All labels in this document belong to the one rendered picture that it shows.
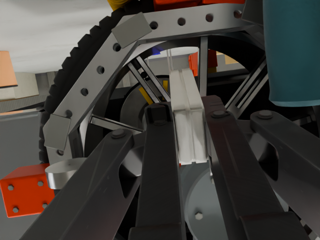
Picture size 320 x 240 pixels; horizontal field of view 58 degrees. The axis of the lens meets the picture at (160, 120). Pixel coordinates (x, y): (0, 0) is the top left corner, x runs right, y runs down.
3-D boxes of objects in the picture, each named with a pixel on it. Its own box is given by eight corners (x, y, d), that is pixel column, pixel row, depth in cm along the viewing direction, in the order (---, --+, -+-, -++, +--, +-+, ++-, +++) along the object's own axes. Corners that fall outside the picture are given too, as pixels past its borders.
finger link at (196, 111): (187, 109, 13) (204, 107, 13) (180, 68, 19) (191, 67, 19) (194, 165, 14) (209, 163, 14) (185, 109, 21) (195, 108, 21)
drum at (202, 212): (164, 129, 55) (173, 198, 57) (173, 163, 33) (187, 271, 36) (237, 119, 55) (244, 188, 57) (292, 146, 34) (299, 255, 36)
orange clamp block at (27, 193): (64, 160, 56) (17, 166, 56) (50, 173, 48) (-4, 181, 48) (70, 194, 57) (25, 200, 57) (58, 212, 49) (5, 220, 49)
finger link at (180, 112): (194, 165, 14) (179, 166, 14) (184, 109, 21) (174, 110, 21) (187, 109, 13) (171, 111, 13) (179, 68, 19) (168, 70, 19)
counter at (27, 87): (14, 76, 1153) (18, 97, 1166) (-19, 75, 900) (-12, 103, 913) (35, 73, 1160) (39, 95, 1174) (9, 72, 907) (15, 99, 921)
